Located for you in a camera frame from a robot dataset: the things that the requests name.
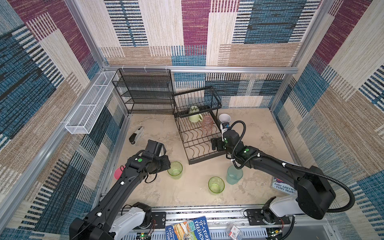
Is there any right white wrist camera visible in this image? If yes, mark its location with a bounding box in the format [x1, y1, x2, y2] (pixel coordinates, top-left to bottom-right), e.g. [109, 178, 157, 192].
[220, 122, 230, 142]

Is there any black two-tier dish rack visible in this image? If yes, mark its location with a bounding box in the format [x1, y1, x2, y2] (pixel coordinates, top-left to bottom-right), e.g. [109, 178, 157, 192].
[173, 87, 224, 165]

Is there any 143-storey treehouse book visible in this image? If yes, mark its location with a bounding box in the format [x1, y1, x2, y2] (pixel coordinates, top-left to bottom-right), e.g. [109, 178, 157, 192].
[271, 178, 297, 195]

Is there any clear pink plastic cup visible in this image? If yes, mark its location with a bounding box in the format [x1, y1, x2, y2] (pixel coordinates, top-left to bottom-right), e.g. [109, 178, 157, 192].
[202, 116, 214, 132]

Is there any light green ceramic mug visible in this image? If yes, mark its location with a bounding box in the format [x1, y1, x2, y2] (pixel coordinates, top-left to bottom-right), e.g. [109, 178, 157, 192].
[189, 106, 203, 123]

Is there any blue speckled ceramic mug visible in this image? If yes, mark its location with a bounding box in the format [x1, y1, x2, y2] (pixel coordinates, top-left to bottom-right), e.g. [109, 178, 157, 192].
[219, 114, 232, 128]

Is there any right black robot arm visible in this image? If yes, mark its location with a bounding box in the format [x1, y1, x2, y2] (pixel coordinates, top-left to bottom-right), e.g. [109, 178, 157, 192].
[211, 123, 356, 224]

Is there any opaque pink plastic cup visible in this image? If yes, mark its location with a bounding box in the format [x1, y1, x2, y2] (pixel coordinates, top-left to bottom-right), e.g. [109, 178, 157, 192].
[114, 166, 125, 180]

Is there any white wire wall basket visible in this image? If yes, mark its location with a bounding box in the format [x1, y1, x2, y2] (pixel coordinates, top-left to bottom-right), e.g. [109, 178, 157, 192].
[65, 72, 117, 135]

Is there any black mesh shelf unit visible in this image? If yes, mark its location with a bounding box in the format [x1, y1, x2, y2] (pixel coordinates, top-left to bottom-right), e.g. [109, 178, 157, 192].
[112, 69, 174, 115]

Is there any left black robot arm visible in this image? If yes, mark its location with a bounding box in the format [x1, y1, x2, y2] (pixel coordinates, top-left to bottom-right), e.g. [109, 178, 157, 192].
[69, 140, 171, 240]

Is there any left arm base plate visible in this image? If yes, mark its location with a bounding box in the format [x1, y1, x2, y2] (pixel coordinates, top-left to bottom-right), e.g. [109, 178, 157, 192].
[139, 212, 167, 230]

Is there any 91-storey treehouse book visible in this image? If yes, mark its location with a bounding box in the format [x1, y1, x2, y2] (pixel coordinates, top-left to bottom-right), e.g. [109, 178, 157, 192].
[166, 216, 211, 240]

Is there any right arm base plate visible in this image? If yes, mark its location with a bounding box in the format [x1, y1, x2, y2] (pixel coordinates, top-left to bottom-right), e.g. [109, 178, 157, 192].
[243, 209, 291, 226]

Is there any small clear plastic packet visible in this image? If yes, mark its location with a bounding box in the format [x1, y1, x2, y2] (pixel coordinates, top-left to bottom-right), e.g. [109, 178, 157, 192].
[226, 223, 244, 240]

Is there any black silver stapler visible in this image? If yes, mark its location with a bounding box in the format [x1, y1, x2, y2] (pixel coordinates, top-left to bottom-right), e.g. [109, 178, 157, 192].
[129, 126, 144, 145]

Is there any clear green plastic cup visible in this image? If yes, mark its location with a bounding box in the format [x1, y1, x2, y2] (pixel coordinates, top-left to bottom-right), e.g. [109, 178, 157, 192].
[208, 176, 225, 194]
[167, 161, 183, 180]

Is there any translucent teal plastic cup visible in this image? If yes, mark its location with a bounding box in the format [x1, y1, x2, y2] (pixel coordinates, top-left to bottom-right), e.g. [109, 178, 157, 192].
[226, 166, 243, 185]

